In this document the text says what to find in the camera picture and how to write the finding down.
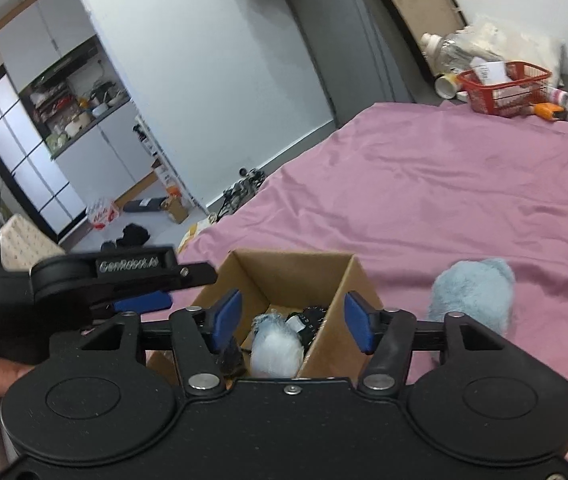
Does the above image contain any black polka dot clothing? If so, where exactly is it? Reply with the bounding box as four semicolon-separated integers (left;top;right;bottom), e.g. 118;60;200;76
101;223;150;252

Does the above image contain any white plastic bag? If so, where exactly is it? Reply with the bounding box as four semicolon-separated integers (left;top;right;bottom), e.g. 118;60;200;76
462;15;564;87

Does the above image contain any polka dot tablecloth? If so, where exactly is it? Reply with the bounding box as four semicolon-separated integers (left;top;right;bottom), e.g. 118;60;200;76
0;214;65;271

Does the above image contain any yellow white bag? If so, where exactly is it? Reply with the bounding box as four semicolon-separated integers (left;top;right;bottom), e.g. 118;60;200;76
177;214;217;254

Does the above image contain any black fabric pouch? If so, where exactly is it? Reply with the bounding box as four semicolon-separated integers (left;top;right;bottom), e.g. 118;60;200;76
286;306;328;353

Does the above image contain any pink bed sheet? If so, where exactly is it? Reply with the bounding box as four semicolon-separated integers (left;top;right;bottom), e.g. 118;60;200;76
181;103;568;378

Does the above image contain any large clear plastic jar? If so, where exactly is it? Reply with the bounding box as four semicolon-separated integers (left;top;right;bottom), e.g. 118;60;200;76
419;32;481;75

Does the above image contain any red plastic basket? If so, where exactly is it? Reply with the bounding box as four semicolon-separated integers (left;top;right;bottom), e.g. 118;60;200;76
457;61;552;117

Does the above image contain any fluffy blue plush toy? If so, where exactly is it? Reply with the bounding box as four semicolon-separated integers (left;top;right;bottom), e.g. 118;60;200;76
427;258;516;336

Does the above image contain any pair of sneakers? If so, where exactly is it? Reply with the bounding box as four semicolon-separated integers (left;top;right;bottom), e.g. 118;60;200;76
214;168;267;221

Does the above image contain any red white snack bag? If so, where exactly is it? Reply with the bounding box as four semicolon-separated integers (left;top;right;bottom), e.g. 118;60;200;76
86;198;119;231

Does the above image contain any white kitchen cabinet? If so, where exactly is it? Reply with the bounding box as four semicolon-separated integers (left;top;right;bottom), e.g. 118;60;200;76
0;0;201;241

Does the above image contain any small open cardboard box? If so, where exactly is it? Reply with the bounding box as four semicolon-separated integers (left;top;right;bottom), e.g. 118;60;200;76
161;196;188;224

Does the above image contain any grey door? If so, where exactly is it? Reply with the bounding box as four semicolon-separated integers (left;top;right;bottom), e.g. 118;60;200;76
286;0;442;127

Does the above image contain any brown cardboard box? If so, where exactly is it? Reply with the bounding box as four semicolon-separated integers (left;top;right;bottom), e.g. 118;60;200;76
146;249;386;386

